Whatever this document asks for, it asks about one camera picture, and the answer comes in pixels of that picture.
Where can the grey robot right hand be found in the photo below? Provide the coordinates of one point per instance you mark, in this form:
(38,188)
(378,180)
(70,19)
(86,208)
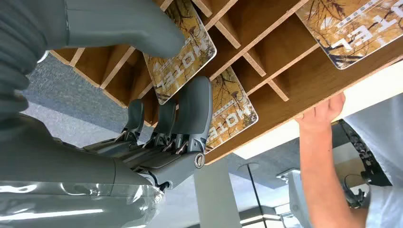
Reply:
(63,163)

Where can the person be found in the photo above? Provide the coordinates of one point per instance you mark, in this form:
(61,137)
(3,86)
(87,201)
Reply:
(384,132)

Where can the wooden slotted card rack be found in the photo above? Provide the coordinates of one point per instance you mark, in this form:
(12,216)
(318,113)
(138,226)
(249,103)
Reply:
(283,47)

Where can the white device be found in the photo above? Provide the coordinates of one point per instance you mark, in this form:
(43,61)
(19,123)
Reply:
(296,198)

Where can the black pole with round disc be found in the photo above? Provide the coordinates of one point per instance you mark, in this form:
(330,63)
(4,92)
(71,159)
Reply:
(254,188)

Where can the grey ribbed right arm sleeve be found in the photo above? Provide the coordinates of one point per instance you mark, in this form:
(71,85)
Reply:
(19,47)

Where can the white pillar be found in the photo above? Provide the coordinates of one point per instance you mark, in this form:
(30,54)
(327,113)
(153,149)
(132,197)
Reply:
(217,195)

